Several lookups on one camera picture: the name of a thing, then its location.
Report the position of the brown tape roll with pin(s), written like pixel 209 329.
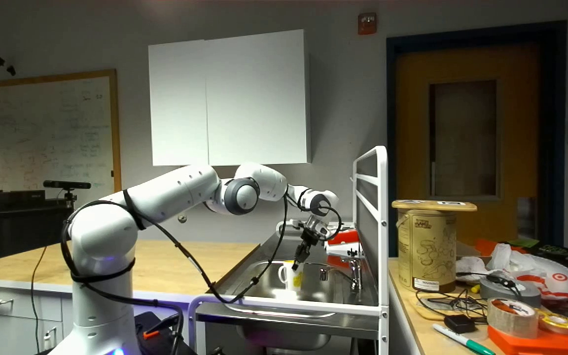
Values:
pixel 510 316

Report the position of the white red plastic bag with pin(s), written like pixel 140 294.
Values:
pixel 540 268

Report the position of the red fire alarm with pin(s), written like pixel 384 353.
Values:
pixel 366 24

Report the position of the white wall cabinet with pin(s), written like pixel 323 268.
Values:
pixel 230 99

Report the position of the chrome faucet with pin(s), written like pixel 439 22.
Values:
pixel 355 272

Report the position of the small black block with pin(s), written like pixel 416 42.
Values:
pixel 459 322

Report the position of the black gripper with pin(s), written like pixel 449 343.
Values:
pixel 311 235

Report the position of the white mug yellow inside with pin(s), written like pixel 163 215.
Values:
pixel 303 276

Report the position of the green white marker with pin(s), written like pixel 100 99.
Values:
pixel 463 339

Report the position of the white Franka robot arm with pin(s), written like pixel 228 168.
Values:
pixel 165 193

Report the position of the red and white box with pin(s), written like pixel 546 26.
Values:
pixel 343 245

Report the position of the black robot base device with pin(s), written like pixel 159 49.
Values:
pixel 155 331

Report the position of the black camera on tripod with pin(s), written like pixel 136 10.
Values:
pixel 67 185

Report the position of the white drawer cabinet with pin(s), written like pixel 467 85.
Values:
pixel 8 316

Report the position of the stainless steel sink unit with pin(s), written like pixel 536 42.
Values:
pixel 250 282

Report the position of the orange flat box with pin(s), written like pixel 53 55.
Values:
pixel 540 343

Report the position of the wood framed whiteboard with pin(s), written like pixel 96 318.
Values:
pixel 39 130

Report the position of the wooden door with window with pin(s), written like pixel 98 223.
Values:
pixel 467 130

